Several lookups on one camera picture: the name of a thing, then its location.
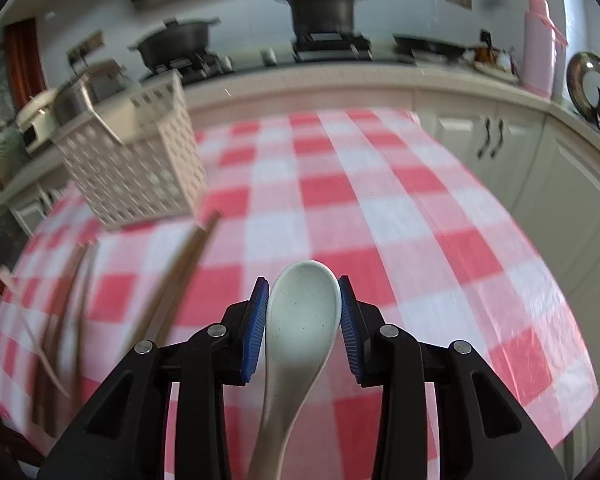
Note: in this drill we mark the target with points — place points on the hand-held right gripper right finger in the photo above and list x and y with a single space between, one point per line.
350 332

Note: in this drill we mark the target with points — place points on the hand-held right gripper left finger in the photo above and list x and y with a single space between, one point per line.
255 332

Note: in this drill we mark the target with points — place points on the white ceramic spoon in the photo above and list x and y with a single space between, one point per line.
300 320

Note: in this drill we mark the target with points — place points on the brown wooden chopstick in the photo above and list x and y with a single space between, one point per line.
55 340
195 260
172 285

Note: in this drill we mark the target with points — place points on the white plastic utensil basket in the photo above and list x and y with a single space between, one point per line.
145 180

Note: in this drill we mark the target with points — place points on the red white checkered tablecloth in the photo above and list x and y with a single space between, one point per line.
380 240

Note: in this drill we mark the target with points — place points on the white kitchen cabinets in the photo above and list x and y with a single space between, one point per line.
555 175

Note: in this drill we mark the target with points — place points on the black gas stove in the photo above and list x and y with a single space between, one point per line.
330 45

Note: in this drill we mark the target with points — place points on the steel electric cooker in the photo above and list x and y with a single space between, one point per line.
75 100

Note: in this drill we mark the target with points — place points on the black frying pan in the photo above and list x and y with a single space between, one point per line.
430 47

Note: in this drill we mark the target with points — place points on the wide black lidded pot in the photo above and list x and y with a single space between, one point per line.
175 42

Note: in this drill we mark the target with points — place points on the cream electric cooker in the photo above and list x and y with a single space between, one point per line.
37 120

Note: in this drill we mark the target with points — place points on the small brown bottle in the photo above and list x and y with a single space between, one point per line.
487 50

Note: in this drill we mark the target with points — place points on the tall black lidded pot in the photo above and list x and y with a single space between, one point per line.
322 10

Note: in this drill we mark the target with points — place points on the pink thermos flask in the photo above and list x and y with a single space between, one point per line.
539 50

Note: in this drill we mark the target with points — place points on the shiny steel pot lid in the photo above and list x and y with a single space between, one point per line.
585 85

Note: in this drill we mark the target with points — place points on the red framed glass door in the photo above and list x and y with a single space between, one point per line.
25 60

